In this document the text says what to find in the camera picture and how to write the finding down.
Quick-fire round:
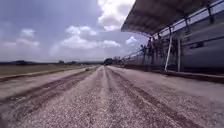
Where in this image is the distant line of trees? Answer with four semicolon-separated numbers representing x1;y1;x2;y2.
0;59;104;66

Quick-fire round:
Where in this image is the grandstand building with roof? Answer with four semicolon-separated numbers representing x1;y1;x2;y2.
120;0;224;76

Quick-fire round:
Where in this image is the dry grass field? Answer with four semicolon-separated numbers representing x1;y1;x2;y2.
0;63;98;78

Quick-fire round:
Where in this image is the grey gravelly asphalt road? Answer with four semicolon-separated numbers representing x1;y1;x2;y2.
0;65;224;128

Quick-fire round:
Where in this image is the clump of dark trees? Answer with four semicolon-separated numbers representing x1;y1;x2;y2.
103;57;122;66

